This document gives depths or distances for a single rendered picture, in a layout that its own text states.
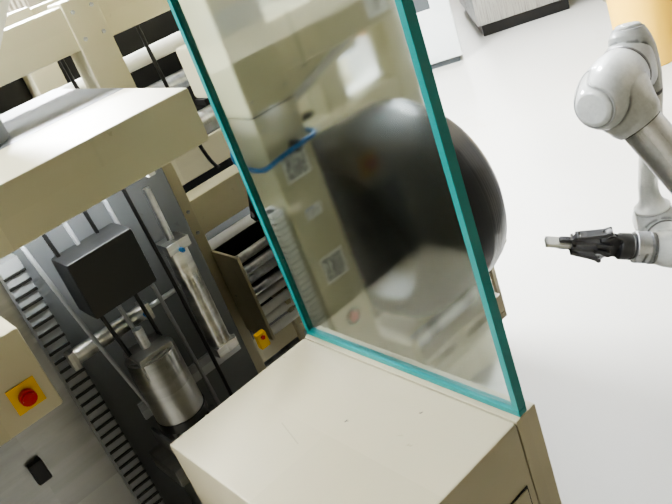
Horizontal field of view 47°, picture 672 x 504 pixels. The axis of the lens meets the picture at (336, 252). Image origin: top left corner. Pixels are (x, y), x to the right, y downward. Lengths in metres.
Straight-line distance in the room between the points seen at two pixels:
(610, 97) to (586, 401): 1.62
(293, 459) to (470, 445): 0.30
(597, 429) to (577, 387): 0.25
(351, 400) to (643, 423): 1.82
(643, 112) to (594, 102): 0.12
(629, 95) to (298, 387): 0.98
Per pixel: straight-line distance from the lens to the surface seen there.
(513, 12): 8.35
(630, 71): 1.91
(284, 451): 1.36
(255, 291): 2.31
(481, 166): 2.01
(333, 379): 1.47
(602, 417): 3.12
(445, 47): 7.71
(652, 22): 6.17
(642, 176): 2.29
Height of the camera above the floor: 2.11
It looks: 26 degrees down
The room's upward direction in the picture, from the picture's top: 21 degrees counter-clockwise
